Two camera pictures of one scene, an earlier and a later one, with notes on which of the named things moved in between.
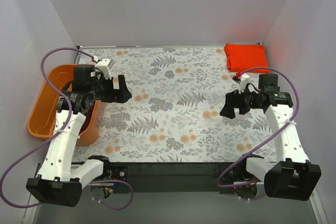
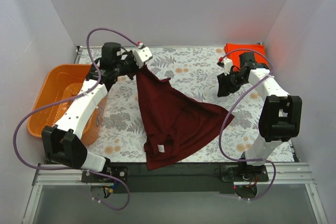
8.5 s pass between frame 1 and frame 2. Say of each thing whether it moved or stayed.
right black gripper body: moved
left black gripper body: moved
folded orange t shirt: stayed
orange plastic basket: stayed
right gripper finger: moved
